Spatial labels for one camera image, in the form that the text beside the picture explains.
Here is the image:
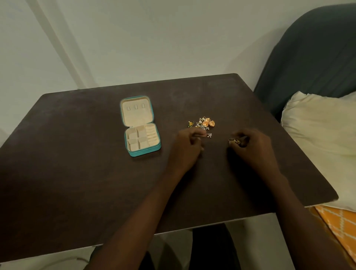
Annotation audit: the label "person's left hand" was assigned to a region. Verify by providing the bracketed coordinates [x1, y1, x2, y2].
[166, 127, 208, 176]

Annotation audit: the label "person's right hand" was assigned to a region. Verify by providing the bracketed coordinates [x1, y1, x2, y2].
[228, 128, 281, 180]

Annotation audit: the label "person's right forearm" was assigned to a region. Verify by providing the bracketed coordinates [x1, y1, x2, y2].
[264, 170, 355, 270]

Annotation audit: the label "person's left forearm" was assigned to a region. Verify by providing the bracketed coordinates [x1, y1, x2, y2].
[83, 167, 182, 270]

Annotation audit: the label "teal jewelry box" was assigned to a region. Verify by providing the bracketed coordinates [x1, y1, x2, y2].
[120, 96, 162, 157]

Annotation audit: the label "cream pillow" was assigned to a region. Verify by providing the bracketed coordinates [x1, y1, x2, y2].
[280, 91, 356, 213]

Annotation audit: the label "person's dark trousers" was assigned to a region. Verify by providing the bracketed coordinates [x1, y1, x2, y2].
[90, 222, 242, 270]

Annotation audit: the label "dark grey armchair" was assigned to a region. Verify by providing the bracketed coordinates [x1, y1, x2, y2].
[253, 3, 356, 123]

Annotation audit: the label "orange patterned cloth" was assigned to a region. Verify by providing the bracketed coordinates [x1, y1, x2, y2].
[314, 205, 356, 262]

